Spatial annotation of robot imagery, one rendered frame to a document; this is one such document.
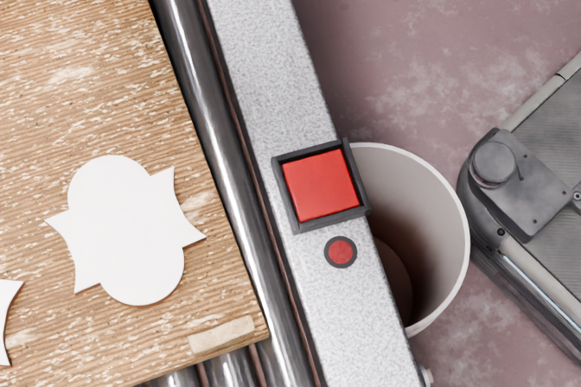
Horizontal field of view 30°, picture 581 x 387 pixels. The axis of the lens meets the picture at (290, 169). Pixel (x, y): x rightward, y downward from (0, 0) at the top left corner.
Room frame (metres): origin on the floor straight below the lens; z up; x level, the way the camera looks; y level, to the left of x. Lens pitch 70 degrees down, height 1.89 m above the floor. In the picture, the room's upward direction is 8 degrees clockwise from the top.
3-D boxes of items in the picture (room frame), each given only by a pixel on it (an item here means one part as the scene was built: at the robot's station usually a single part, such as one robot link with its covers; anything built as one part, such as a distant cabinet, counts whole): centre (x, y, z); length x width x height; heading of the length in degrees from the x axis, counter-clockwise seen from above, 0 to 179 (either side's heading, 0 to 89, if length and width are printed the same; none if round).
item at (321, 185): (0.34, -0.03, 0.92); 0.06 x 0.06 x 0.01; 25
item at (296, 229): (0.34, -0.03, 0.92); 0.08 x 0.08 x 0.02; 25
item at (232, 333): (0.18, 0.04, 0.95); 0.06 x 0.02 x 0.03; 118
